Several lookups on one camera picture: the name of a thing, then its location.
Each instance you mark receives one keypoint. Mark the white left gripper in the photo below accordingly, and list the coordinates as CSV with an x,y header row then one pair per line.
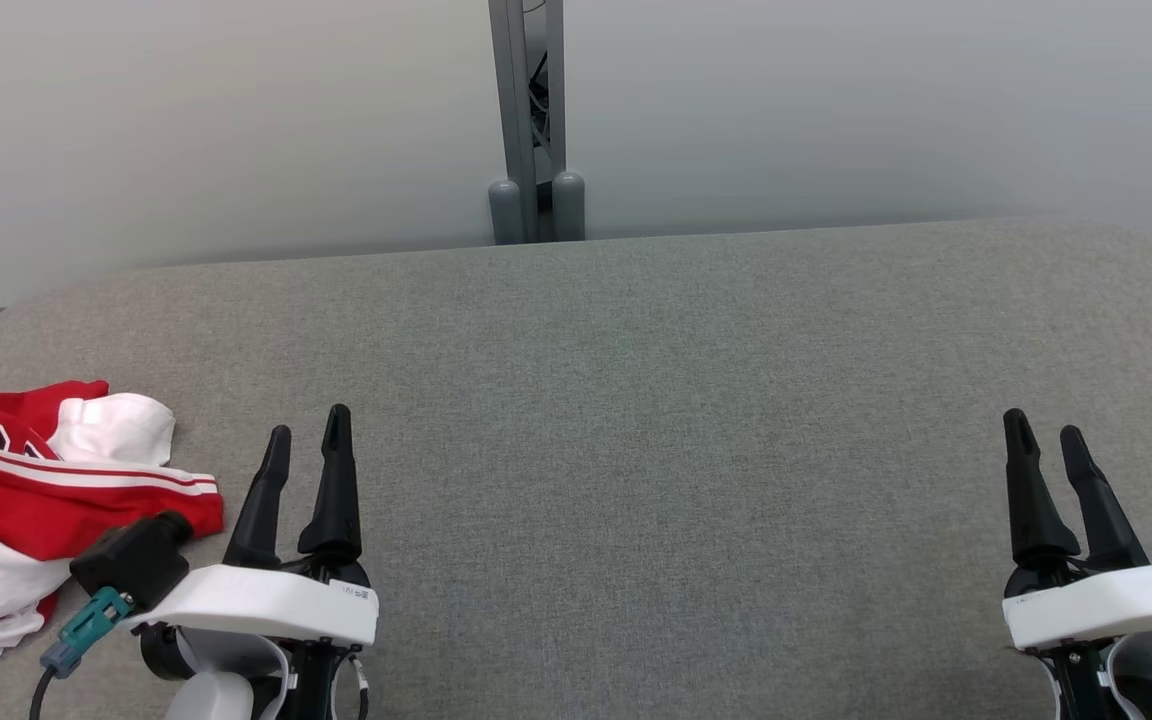
x,y
266,600

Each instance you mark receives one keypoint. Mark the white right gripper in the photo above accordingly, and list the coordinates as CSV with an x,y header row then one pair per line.
x,y
1106,605

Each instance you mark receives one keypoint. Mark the red white basketball jersey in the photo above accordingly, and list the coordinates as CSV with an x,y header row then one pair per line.
x,y
46,505

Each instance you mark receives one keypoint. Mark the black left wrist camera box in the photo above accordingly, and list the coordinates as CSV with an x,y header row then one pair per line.
x,y
131,560

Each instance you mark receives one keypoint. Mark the grey metal partition post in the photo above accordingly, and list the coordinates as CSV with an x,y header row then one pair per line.
x,y
513,90

